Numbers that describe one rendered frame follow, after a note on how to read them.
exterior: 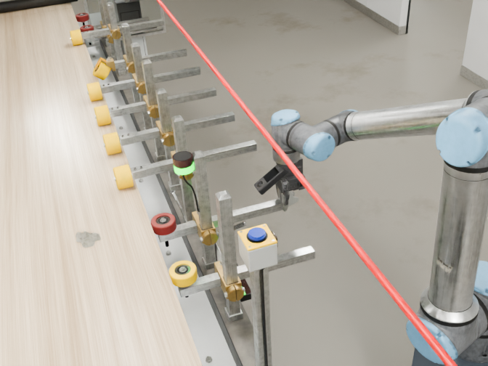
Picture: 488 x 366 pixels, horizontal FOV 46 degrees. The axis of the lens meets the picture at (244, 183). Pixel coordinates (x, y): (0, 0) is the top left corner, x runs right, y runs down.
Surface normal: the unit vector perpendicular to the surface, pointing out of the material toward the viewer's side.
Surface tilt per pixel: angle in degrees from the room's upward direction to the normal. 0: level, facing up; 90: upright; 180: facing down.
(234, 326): 0
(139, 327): 0
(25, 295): 0
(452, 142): 82
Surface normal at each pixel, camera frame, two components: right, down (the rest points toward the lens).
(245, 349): -0.05, -0.82
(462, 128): -0.79, 0.28
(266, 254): 0.33, 0.52
